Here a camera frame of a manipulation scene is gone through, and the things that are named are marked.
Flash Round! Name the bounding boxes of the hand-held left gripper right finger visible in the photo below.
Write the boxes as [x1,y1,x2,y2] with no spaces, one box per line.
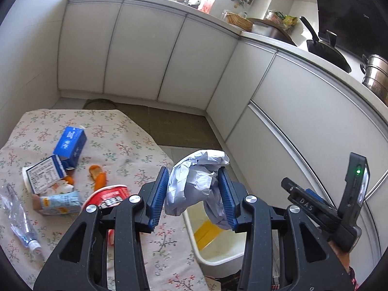
[217,167,354,291]

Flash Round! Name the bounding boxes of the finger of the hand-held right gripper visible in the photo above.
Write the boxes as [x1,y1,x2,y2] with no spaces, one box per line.
[281,177,337,228]

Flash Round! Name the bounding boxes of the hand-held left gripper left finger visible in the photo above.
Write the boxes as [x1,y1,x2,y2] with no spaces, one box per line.
[33,167,170,291]

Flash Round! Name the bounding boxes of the white paper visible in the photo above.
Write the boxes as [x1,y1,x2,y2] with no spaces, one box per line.
[164,149,232,231]

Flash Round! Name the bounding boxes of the white plastic trash bin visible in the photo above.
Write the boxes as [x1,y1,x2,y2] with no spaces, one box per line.
[182,202,247,267]

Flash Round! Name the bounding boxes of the blue milk carton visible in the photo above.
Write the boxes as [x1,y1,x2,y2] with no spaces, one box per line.
[53,126,87,168]

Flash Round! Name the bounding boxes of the blue carton with white label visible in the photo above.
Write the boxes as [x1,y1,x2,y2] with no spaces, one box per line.
[26,155,68,195]

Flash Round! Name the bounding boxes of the white paper cup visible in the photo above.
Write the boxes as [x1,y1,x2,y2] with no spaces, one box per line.
[22,166,34,193]

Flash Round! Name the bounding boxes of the person's right forearm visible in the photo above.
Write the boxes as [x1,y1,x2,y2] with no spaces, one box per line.
[329,239,360,291]

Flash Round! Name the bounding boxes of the yellow wrapper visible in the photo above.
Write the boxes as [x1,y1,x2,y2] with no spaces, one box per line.
[194,221,223,243]

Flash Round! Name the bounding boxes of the red instant rice cup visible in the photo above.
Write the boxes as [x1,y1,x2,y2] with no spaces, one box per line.
[79,184,131,246]

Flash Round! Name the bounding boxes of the floral tablecloth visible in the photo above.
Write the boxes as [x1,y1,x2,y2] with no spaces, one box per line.
[0,108,222,291]

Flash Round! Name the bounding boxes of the long orange peel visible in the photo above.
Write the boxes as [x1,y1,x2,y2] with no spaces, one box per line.
[89,164,106,192]

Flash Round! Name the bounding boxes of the brown floor mat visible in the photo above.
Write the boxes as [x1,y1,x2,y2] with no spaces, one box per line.
[117,103,225,147]

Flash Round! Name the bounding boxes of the plaid clothing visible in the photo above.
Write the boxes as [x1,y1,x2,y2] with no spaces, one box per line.
[218,274,243,291]

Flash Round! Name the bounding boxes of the white kitchen cabinet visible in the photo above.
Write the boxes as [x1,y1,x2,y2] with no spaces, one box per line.
[206,33,388,291]
[59,0,243,111]

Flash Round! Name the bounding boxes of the dark round object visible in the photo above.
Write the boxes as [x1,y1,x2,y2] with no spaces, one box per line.
[83,98,119,110]

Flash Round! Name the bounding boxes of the stainless steel pot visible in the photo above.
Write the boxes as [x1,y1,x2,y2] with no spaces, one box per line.
[360,54,388,106]

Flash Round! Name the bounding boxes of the black frying pan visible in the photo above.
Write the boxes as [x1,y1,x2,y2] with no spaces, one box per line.
[299,16,352,73]

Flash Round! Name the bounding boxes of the clear plastic bottle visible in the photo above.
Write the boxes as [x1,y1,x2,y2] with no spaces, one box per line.
[0,183,43,253]

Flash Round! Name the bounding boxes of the stainless steel basin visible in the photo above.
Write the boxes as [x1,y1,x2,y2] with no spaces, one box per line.
[251,18,298,47]

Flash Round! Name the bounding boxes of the wicker basket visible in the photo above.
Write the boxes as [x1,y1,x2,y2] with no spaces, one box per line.
[226,12,254,32]

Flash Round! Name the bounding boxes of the yellow green food packet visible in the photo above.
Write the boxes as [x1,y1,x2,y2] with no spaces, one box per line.
[266,10,299,34]

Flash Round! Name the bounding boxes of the black range hood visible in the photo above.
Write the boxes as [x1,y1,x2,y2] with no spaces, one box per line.
[312,0,388,64]

